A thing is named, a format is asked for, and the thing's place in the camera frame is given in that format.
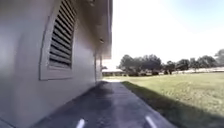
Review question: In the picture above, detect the row of trees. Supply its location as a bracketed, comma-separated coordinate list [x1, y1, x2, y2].
[118, 48, 224, 77]

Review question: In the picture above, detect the grey concrete path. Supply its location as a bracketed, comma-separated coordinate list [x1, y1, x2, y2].
[30, 78, 178, 128]

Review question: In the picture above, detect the low building with pale roof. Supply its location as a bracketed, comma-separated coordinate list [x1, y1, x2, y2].
[101, 67, 125, 78]

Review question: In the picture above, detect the robot's own part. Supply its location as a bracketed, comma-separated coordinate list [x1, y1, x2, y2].
[75, 118, 86, 128]
[145, 115, 158, 128]

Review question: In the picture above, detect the beige building with louvred vent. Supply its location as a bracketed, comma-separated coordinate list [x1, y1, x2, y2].
[0, 0, 114, 128]

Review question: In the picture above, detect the green grass lawn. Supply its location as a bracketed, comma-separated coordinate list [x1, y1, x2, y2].
[103, 71, 224, 128]

